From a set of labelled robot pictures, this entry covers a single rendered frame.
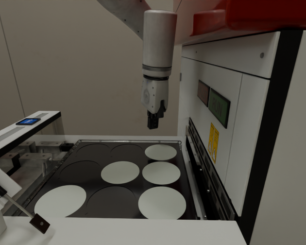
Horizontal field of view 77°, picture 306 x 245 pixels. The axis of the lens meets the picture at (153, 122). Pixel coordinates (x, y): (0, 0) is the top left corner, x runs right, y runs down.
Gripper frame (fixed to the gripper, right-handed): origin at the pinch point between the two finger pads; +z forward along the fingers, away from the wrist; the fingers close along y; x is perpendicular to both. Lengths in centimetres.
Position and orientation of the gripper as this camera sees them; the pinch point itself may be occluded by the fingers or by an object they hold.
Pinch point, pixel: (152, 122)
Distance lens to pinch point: 62.3
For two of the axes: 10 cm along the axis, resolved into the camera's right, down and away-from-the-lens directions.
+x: 9.0, -1.6, 4.2
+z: -0.6, 8.8, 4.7
